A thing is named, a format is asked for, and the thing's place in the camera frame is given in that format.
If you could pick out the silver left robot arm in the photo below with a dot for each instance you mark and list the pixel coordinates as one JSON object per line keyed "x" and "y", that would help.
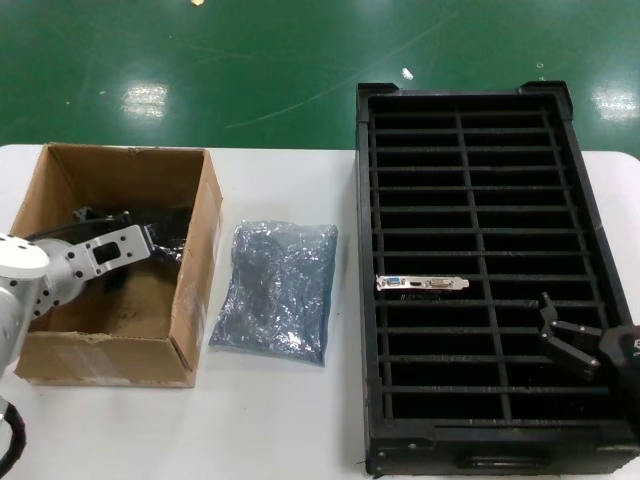
{"x": 55, "y": 280}

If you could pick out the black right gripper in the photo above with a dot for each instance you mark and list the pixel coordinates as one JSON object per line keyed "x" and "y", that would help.
{"x": 627, "y": 360}

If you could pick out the crinkled silver antistatic bag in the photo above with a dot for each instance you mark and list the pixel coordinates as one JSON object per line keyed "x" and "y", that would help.
{"x": 275, "y": 300}

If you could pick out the brown cardboard box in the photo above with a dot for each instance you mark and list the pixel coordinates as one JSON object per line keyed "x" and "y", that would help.
{"x": 125, "y": 170}

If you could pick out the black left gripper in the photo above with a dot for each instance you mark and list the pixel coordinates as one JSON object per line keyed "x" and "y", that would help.
{"x": 157, "y": 240}

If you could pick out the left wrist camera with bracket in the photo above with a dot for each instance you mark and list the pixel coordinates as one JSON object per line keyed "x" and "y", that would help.
{"x": 115, "y": 250}

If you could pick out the black slotted container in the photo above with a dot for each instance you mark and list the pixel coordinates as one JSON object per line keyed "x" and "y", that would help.
{"x": 450, "y": 442}

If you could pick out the white floor debris piece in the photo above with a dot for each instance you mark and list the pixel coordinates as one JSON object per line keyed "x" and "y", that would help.
{"x": 408, "y": 74}

